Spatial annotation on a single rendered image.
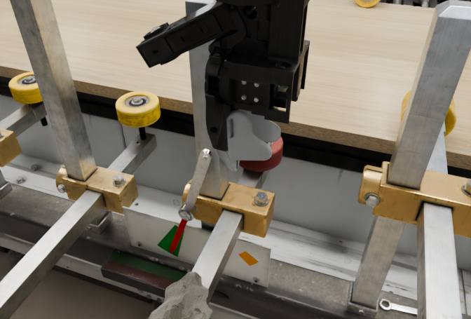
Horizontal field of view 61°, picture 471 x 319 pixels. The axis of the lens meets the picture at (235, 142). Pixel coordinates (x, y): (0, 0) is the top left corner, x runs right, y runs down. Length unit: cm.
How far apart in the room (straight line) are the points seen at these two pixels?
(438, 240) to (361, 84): 45
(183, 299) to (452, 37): 38
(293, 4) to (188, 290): 33
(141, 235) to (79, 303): 89
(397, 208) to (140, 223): 42
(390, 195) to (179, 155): 52
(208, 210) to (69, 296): 109
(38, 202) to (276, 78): 68
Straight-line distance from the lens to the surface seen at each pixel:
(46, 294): 168
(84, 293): 163
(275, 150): 64
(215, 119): 38
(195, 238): 68
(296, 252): 87
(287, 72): 34
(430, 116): 46
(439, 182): 54
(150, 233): 73
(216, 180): 58
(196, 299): 50
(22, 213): 92
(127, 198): 72
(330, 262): 86
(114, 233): 81
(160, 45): 40
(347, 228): 89
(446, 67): 44
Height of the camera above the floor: 130
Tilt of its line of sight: 37 degrees down
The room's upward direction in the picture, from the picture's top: straight up
